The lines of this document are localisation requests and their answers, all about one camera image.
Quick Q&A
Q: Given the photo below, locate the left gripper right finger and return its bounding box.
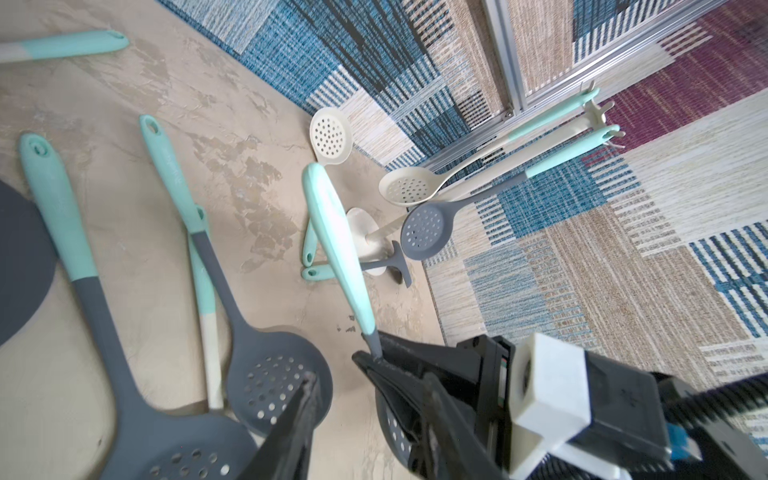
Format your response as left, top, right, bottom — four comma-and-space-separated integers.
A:
420, 373, 506, 479

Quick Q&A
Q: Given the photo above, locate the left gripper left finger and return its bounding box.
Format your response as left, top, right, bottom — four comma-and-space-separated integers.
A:
238, 372, 322, 479

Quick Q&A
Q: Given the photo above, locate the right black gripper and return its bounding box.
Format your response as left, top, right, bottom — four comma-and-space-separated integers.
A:
380, 333, 515, 479

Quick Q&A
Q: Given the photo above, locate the grey skimmer by white stand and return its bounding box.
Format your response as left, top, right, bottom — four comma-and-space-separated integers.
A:
301, 239, 414, 289

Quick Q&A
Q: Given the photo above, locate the white utensil rack stand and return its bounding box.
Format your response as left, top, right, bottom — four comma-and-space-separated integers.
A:
346, 98, 625, 277

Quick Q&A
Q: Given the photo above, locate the white skimmer front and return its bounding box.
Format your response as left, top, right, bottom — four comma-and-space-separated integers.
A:
187, 234, 224, 411

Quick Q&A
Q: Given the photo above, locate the grey utensil rack stand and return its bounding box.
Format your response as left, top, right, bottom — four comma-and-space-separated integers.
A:
1, 183, 58, 343

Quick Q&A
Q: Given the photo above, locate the white skimmer behind grey stand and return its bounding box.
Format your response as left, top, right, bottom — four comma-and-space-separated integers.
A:
1, 30, 130, 64

